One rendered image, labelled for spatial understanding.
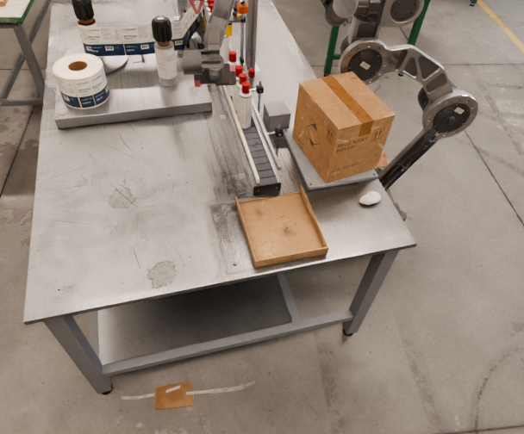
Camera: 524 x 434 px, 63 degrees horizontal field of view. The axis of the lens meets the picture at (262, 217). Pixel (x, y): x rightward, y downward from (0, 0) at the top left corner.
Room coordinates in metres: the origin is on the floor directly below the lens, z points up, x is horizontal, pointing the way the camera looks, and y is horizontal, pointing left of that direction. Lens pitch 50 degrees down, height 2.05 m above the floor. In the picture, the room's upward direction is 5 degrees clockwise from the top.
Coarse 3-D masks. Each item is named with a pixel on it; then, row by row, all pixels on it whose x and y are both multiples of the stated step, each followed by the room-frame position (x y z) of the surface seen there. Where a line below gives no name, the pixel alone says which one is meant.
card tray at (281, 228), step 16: (304, 192) 1.12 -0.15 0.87; (240, 208) 1.04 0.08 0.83; (256, 208) 1.05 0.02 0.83; (272, 208) 1.05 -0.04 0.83; (288, 208) 1.06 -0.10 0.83; (304, 208) 1.06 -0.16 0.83; (256, 224) 0.97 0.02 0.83; (272, 224) 0.98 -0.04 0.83; (288, 224) 0.98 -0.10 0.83; (304, 224) 0.99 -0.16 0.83; (256, 240) 0.90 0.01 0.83; (272, 240) 0.90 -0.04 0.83; (288, 240) 0.91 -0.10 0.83; (304, 240) 0.92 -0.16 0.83; (320, 240) 0.92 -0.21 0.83; (256, 256) 0.83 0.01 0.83; (272, 256) 0.84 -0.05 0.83; (288, 256) 0.82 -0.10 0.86; (304, 256) 0.84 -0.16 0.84
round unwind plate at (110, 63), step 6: (72, 48) 1.95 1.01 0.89; (78, 48) 1.95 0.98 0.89; (66, 54) 1.89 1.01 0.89; (102, 60) 1.86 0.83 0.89; (108, 60) 1.86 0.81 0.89; (114, 60) 1.87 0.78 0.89; (120, 60) 1.87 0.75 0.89; (126, 60) 1.88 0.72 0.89; (108, 66) 1.81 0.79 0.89; (114, 66) 1.82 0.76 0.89; (120, 66) 1.82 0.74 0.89
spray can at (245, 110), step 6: (246, 84) 1.46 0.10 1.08; (246, 90) 1.45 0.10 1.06; (240, 96) 1.45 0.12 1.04; (246, 96) 1.45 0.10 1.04; (240, 102) 1.45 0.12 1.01; (246, 102) 1.44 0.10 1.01; (240, 108) 1.45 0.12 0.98; (246, 108) 1.45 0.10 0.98; (240, 114) 1.45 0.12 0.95; (246, 114) 1.45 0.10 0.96; (240, 120) 1.45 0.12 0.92; (246, 120) 1.45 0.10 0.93; (240, 126) 1.45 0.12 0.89; (246, 126) 1.45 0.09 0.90
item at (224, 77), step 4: (224, 64) 1.30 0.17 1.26; (228, 64) 1.30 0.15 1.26; (204, 68) 1.28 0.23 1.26; (224, 68) 1.29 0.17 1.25; (228, 68) 1.29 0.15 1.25; (204, 72) 1.27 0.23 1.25; (224, 72) 1.28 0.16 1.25; (228, 72) 1.28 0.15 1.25; (200, 76) 1.26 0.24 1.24; (204, 76) 1.26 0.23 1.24; (208, 76) 1.24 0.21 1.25; (212, 76) 1.22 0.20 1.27; (216, 76) 1.23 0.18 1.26; (220, 76) 1.23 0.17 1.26; (224, 76) 1.27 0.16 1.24; (228, 76) 1.27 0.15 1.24; (200, 80) 1.25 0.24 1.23; (204, 80) 1.25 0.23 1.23; (208, 80) 1.25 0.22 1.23; (212, 80) 1.24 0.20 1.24; (216, 80) 1.24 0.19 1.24; (220, 80) 1.26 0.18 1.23; (224, 80) 1.26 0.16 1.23; (228, 80) 1.26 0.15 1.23
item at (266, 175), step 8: (248, 128) 1.45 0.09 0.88; (256, 128) 1.46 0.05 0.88; (248, 136) 1.40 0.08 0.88; (256, 136) 1.40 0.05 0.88; (248, 144) 1.35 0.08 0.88; (256, 144) 1.36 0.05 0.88; (256, 152) 1.30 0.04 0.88; (264, 152) 1.31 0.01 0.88; (256, 160) 1.26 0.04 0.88; (264, 160) 1.26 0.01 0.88; (256, 168) 1.21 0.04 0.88; (264, 168) 1.22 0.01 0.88; (264, 176) 1.17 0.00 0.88; (272, 176) 1.18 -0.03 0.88; (256, 184) 1.15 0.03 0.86; (264, 184) 1.13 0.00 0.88
